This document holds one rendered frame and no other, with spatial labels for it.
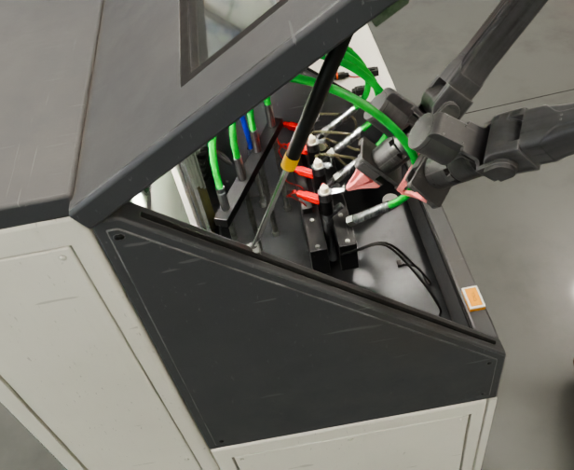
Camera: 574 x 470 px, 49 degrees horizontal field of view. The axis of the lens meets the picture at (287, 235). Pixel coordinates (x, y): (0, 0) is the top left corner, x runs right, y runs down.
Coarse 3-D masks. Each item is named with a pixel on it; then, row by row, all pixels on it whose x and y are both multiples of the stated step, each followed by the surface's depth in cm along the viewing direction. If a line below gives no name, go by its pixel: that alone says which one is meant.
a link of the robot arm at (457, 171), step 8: (456, 160) 92; (464, 160) 90; (472, 160) 89; (448, 168) 94; (456, 168) 92; (464, 168) 91; (472, 168) 90; (456, 176) 93; (464, 176) 92; (472, 176) 92; (480, 176) 92
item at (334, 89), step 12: (312, 84) 96; (348, 96) 96; (372, 108) 97; (384, 120) 98; (396, 132) 99; (216, 156) 114; (216, 168) 116; (216, 180) 118; (216, 192) 121; (396, 204) 110
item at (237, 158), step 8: (344, 64) 113; (352, 64) 113; (352, 72) 115; (360, 72) 114; (368, 80) 116; (376, 88) 117; (232, 128) 120; (232, 136) 121; (384, 136) 126; (232, 144) 123; (376, 144) 128; (240, 160) 126; (352, 160) 131; (240, 168) 127; (344, 168) 132; (352, 168) 131; (240, 176) 129; (336, 176) 132; (344, 176) 132
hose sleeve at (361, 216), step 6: (378, 204) 113; (384, 204) 112; (366, 210) 115; (372, 210) 113; (378, 210) 113; (384, 210) 112; (354, 216) 116; (360, 216) 115; (366, 216) 115; (372, 216) 114; (360, 222) 117
